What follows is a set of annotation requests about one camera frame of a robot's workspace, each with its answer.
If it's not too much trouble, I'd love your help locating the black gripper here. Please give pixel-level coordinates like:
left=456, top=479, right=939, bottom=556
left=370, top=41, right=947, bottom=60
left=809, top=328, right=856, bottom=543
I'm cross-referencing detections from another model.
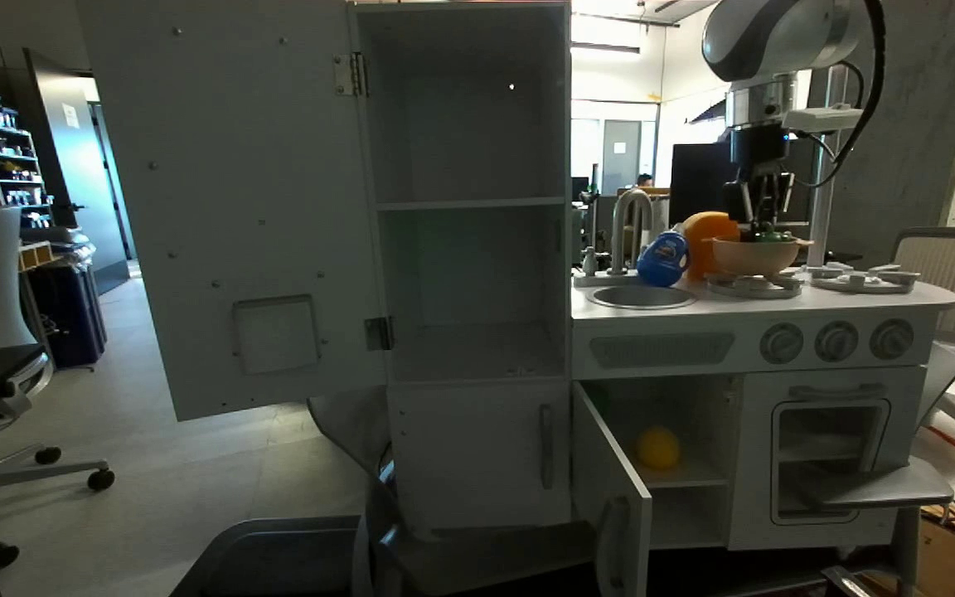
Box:
left=724, top=123, right=803, bottom=234

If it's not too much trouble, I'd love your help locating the round metal sink basin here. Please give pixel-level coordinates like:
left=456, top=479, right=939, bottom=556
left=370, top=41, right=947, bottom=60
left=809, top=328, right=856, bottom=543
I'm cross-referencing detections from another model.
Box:
left=588, top=283, right=692, bottom=313

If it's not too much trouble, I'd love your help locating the tan bowl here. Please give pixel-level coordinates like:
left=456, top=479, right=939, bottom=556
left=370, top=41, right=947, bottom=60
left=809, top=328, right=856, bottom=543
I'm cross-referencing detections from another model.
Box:
left=704, top=237, right=806, bottom=283

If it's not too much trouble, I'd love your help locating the white toy kitchen unit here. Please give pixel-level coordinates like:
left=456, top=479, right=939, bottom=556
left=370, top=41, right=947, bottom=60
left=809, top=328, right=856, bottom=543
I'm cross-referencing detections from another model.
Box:
left=347, top=0, right=955, bottom=571

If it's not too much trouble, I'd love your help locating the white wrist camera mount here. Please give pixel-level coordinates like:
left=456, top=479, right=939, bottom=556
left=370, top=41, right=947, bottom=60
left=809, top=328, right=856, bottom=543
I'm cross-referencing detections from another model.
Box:
left=771, top=104, right=836, bottom=137

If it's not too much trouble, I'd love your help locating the dark suitcase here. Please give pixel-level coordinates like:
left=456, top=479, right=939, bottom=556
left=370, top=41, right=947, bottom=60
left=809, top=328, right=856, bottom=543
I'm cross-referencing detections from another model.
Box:
left=22, top=259, right=111, bottom=371

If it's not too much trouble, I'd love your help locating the grey stove knob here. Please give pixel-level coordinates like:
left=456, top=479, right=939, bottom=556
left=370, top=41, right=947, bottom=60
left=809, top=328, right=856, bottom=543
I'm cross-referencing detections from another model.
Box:
left=813, top=320, right=863, bottom=364
left=868, top=314, right=918, bottom=361
left=761, top=321, right=806, bottom=367

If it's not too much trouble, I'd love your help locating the white door with long handle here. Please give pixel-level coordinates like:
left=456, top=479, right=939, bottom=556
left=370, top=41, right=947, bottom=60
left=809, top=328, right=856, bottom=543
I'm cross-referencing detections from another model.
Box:
left=388, top=377, right=575, bottom=530

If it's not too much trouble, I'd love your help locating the grey plastic chair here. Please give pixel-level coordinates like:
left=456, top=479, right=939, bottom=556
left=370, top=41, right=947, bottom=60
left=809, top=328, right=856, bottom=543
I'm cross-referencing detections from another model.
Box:
left=174, top=510, right=375, bottom=597

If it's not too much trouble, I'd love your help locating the grey oven door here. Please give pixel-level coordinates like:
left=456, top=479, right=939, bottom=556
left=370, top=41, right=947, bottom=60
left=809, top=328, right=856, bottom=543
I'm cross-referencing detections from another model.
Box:
left=819, top=456, right=955, bottom=510

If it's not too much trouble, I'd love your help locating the grey burner grate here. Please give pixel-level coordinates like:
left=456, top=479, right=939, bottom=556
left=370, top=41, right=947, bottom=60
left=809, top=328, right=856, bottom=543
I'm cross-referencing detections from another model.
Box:
left=809, top=263, right=926, bottom=296
left=695, top=272, right=809, bottom=302

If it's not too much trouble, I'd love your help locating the tall white cabinet door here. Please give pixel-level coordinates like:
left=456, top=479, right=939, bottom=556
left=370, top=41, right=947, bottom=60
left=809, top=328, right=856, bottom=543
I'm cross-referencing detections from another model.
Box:
left=76, top=0, right=390, bottom=424

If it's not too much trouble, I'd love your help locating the white upright pole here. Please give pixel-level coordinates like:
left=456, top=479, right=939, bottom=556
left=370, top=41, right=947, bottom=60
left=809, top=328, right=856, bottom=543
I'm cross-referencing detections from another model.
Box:
left=806, top=64, right=853, bottom=268

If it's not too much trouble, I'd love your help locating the grey toy faucet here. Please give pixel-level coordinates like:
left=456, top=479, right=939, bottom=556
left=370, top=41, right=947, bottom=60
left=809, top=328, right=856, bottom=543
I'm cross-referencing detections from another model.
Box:
left=607, top=189, right=658, bottom=279

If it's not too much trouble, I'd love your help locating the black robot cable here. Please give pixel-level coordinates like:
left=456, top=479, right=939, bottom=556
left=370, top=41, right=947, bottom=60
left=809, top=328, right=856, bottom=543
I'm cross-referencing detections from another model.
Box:
left=821, top=0, right=893, bottom=194

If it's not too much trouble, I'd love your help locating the black monitor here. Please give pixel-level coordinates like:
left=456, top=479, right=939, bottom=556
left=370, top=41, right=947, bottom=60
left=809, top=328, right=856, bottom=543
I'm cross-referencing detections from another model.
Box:
left=669, top=141, right=750, bottom=228

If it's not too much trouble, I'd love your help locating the cardboard box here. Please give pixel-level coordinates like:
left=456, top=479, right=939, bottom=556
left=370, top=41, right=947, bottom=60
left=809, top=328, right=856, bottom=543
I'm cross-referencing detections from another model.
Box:
left=905, top=501, right=955, bottom=597

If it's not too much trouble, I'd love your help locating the green toy pepper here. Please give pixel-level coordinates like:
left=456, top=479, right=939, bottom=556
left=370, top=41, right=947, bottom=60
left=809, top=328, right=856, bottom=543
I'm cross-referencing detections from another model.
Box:
left=750, top=224, right=800, bottom=245

